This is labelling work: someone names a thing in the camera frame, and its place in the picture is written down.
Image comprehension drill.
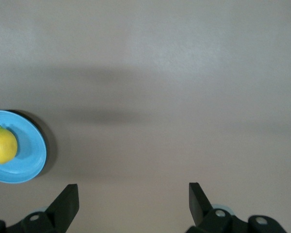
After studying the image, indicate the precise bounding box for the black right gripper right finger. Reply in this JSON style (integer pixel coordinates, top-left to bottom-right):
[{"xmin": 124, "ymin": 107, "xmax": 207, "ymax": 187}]
[{"xmin": 185, "ymin": 182, "xmax": 288, "ymax": 233}]

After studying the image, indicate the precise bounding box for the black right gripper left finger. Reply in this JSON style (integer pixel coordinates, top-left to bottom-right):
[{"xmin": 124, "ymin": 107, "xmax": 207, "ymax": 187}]
[{"xmin": 0, "ymin": 183, "xmax": 80, "ymax": 233}]

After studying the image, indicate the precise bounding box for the yellow lemon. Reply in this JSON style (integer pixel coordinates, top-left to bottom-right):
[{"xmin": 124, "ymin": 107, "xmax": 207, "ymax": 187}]
[{"xmin": 0, "ymin": 125, "xmax": 18, "ymax": 165}]

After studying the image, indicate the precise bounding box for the blue plate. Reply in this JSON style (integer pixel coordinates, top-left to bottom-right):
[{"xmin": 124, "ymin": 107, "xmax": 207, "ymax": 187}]
[{"xmin": 0, "ymin": 110, "xmax": 47, "ymax": 184}]

